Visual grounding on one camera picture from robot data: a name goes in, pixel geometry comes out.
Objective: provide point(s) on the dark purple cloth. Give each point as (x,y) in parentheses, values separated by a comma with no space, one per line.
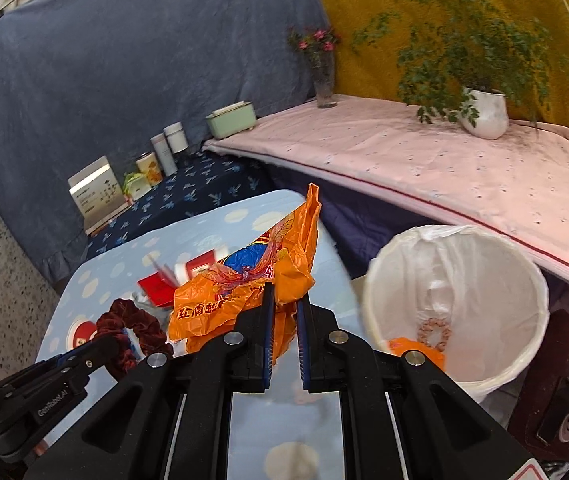
(364,220)

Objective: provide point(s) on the pink flower bunch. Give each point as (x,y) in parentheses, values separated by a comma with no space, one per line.
(317,40)

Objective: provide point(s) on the slim white canister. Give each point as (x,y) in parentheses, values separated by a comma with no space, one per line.
(163,155)

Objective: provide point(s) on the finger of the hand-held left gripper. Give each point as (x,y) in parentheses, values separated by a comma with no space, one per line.
(109,347)

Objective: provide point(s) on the green plant in white pot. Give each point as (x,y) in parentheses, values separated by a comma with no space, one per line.
(486,115)

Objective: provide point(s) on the mint green box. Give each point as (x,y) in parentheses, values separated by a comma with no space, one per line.
(232,120)

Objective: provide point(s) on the white carton box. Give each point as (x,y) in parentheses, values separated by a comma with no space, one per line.
(97,195)

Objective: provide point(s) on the crumpled orange wrapper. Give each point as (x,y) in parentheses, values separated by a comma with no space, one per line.
(399,347)

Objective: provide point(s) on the orange plastic bag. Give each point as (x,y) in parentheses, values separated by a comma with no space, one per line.
(214,300)

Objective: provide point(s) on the orange print can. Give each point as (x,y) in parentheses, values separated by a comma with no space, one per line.
(148,167)

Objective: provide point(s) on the glass vase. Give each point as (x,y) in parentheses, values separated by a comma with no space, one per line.
(324,85)

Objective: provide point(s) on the dark red velvet scrunchie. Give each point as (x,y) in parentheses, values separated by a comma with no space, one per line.
(114,312)

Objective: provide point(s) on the green packet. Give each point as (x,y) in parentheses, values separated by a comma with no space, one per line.
(137,186)

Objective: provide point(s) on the blue-grey backdrop cloth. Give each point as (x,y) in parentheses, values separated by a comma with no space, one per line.
(114,60)

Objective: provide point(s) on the white lined trash bin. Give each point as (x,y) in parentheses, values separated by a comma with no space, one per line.
(464,280)

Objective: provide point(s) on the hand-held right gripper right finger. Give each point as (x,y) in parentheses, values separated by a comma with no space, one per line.
(304,340)

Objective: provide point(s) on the light blue dotted tablecloth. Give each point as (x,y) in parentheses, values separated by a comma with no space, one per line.
(114,260)

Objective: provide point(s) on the pink sheet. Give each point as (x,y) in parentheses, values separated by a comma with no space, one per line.
(414,160)

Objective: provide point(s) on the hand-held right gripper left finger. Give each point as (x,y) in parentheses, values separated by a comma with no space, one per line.
(267,335)

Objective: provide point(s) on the navy floral cloth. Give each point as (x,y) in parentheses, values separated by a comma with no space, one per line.
(189,195)

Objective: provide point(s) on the red paper envelope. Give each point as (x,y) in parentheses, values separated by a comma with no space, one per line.
(157,287)

